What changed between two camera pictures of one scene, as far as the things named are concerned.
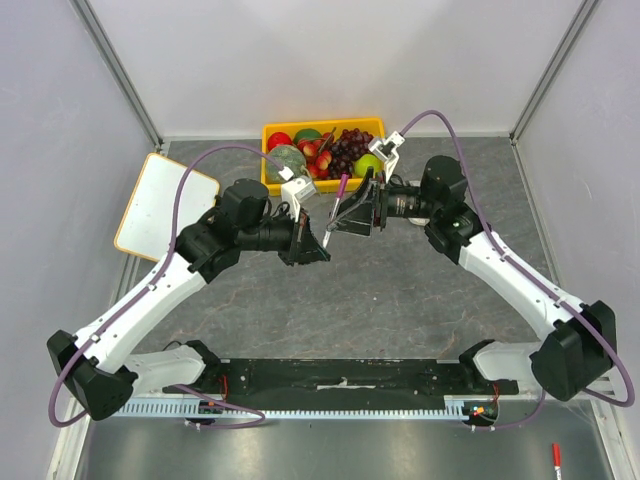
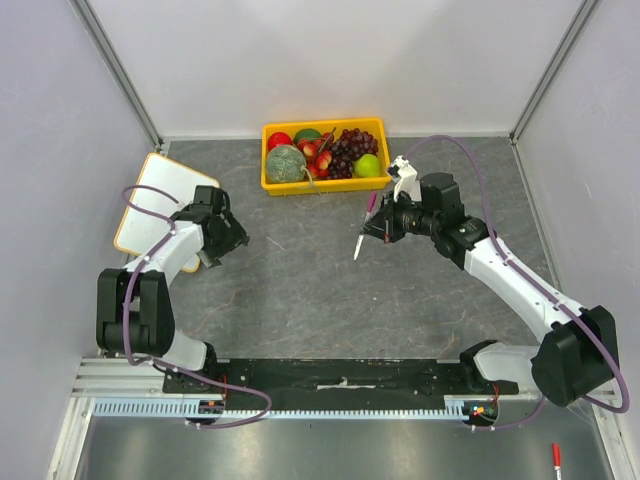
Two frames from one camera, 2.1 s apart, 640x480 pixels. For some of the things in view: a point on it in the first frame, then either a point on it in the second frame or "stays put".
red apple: x=278 y=138 stays put
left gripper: x=304 y=247 -> x=235 y=236
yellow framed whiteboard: x=146 y=226 stays put
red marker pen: x=556 y=456 stays put
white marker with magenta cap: x=343 y=183 -> x=361 y=237
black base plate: x=342 y=381 stays put
